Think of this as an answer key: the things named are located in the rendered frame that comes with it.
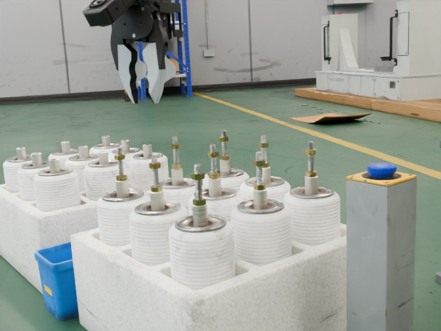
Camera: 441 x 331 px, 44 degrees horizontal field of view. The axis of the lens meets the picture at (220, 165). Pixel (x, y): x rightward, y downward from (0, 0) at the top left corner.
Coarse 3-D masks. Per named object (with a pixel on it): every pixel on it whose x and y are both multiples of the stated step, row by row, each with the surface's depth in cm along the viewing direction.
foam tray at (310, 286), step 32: (96, 256) 92; (128, 256) 88; (320, 256) 86; (96, 288) 95; (128, 288) 85; (160, 288) 77; (224, 288) 74; (256, 288) 78; (288, 288) 82; (320, 288) 87; (96, 320) 97; (128, 320) 87; (160, 320) 78; (192, 320) 71; (224, 320) 75; (256, 320) 79; (288, 320) 83; (320, 320) 88
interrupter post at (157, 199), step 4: (152, 192) 88; (156, 192) 87; (160, 192) 88; (152, 196) 88; (156, 196) 87; (160, 196) 88; (152, 200) 88; (156, 200) 88; (160, 200) 88; (152, 204) 88; (156, 204) 88; (160, 204) 88; (164, 204) 89; (152, 208) 88; (156, 208) 88; (160, 208) 88; (164, 208) 89
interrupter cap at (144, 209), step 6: (144, 204) 91; (150, 204) 91; (168, 204) 90; (174, 204) 90; (138, 210) 88; (144, 210) 87; (150, 210) 88; (162, 210) 88; (168, 210) 87; (174, 210) 86
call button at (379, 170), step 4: (372, 164) 77; (376, 164) 77; (380, 164) 77; (384, 164) 77; (388, 164) 76; (392, 164) 76; (368, 168) 76; (372, 168) 75; (376, 168) 75; (380, 168) 75; (384, 168) 75; (388, 168) 75; (392, 168) 75; (372, 172) 75; (376, 172) 75; (380, 172) 75; (384, 172) 75; (388, 172) 75; (392, 172) 75; (372, 176) 76; (376, 176) 76; (380, 176) 75; (384, 176) 75; (388, 176) 75
